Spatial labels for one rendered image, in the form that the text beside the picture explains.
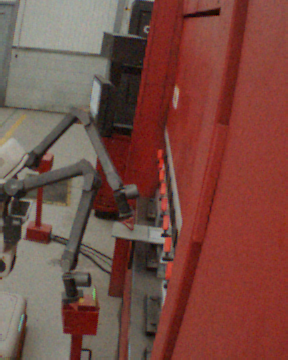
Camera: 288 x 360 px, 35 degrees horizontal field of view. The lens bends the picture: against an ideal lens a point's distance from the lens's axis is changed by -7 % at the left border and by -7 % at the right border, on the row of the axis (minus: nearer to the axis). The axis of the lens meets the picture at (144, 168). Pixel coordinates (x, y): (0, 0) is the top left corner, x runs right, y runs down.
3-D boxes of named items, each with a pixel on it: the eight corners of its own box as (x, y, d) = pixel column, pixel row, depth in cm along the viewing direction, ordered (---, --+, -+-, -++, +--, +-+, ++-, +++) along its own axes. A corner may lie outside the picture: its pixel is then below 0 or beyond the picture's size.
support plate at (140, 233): (113, 222, 260) (113, 221, 260) (162, 229, 261) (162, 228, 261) (111, 237, 243) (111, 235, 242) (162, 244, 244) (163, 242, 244)
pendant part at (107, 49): (86, 133, 387) (102, 30, 361) (116, 135, 394) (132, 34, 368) (94, 152, 340) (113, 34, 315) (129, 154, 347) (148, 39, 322)
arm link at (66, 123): (80, 105, 262) (75, 99, 252) (96, 121, 259) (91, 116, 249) (25, 162, 263) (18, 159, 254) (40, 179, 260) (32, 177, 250)
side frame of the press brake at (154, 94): (109, 280, 386) (155, -7, 317) (209, 292, 389) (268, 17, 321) (107, 296, 362) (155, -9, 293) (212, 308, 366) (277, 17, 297)
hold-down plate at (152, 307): (145, 298, 212) (146, 293, 211) (157, 299, 212) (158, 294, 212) (145, 335, 184) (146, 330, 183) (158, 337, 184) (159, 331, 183)
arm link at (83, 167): (97, 157, 216) (90, 152, 206) (104, 187, 213) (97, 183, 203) (12, 184, 223) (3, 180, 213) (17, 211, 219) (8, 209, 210)
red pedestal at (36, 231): (27, 230, 444) (33, 147, 420) (51, 235, 445) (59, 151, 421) (22, 239, 425) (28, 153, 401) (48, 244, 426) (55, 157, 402)
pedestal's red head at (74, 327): (60, 310, 225) (62, 282, 220) (92, 312, 228) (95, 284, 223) (63, 333, 206) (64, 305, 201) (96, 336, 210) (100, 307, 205)
